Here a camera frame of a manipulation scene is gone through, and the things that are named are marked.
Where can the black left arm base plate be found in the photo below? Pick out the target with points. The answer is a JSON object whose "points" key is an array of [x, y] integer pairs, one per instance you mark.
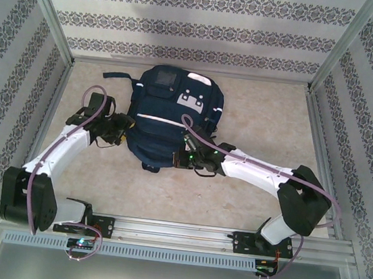
{"points": [[104, 226]]}

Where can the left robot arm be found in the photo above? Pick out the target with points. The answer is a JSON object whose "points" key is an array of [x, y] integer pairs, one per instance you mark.
{"points": [[66, 145]]}

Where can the thin aluminium wall rail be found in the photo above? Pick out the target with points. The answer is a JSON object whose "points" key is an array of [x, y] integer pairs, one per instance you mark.
{"points": [[265, 79]]}

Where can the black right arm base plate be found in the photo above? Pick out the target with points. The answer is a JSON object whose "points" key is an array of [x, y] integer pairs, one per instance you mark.
{"points": [[243, 243]]}

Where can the wide aluminium mounting rail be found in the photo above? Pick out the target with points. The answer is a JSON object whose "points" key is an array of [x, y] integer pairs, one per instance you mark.
{"points": [[175, 233]]}

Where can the aluminium frame side rail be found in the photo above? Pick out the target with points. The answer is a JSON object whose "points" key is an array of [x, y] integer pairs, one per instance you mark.
{"points": [[317, 128], [52, 109]]}

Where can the aluminium frame post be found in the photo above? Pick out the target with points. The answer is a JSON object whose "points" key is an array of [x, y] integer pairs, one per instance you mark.
{"points": [[48, 13], [344, 43]]}

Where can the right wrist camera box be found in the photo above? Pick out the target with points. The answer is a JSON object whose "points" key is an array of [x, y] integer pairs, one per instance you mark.
{"points": [[193, 142]]}

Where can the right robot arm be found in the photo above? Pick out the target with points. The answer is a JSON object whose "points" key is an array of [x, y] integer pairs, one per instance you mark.
{"points": [[254, 170]]}

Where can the navy blue backpack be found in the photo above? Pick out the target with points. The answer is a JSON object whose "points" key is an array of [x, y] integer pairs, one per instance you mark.
{"points": [[160, 133]]}

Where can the small circuit board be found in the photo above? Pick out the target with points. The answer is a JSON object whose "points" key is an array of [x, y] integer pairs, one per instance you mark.
{"points": [[265, 271], [81, 243]]}

